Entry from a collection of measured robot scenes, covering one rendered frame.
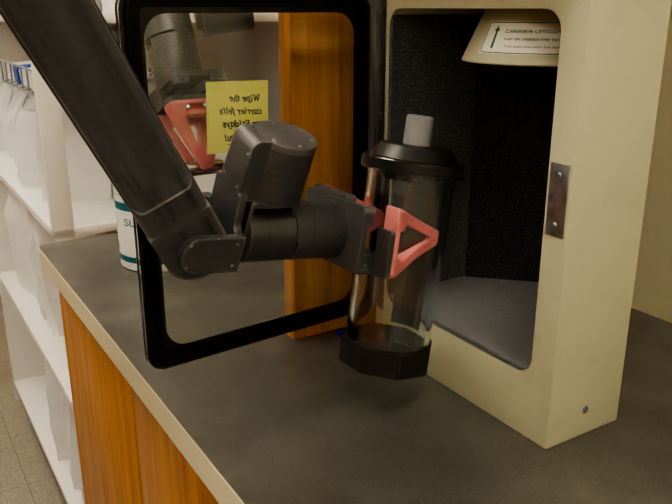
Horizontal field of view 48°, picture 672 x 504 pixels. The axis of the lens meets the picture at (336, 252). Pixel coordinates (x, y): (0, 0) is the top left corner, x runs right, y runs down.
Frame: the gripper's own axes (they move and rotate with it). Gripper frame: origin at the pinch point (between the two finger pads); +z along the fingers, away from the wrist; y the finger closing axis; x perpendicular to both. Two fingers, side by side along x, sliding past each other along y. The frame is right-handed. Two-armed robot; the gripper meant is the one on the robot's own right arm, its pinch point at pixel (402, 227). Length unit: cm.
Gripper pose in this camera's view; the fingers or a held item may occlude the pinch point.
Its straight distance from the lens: 79.4
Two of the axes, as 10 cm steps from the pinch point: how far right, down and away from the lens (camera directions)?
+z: 8.2, -0.4, 5.7
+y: -5.6, -2.6, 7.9
